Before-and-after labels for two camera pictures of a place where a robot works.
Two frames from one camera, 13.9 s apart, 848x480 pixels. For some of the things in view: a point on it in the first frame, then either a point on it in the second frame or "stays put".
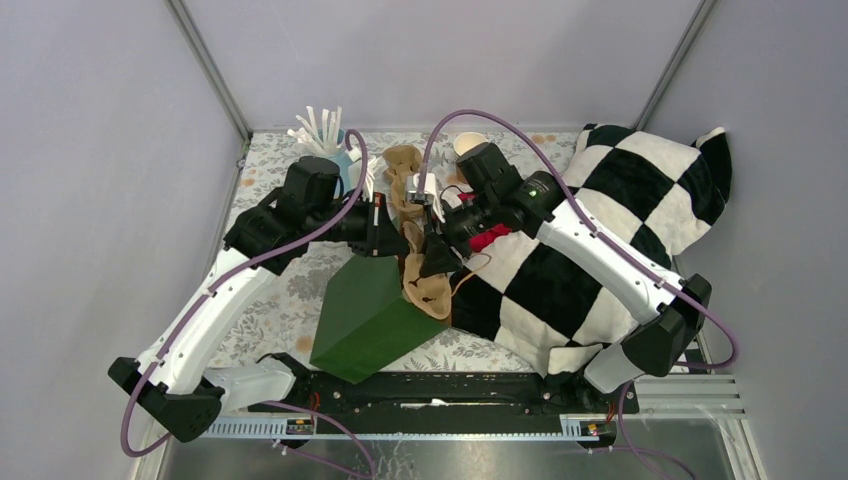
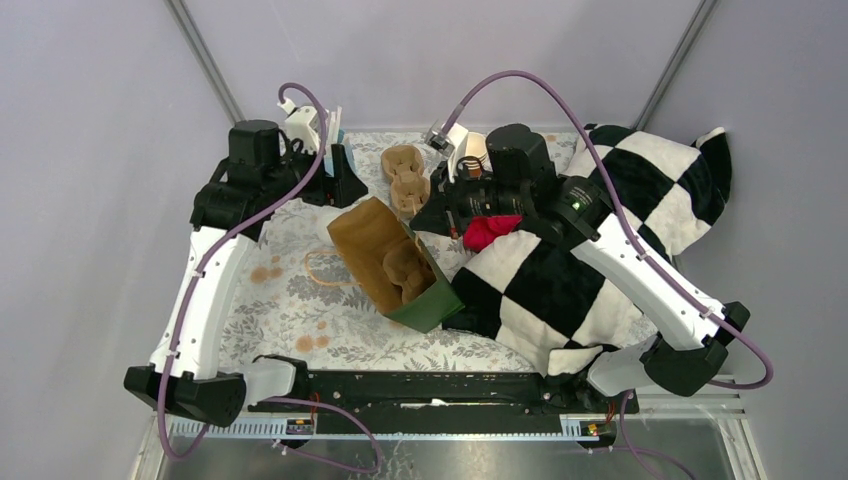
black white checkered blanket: x=550 y=306 stays put
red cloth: x=477 y=241 stays put
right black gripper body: x=458 y=227 → x=461 y=199
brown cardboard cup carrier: x=399 y=161 stays put
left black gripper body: x=361 y=226 → x=324 y=189
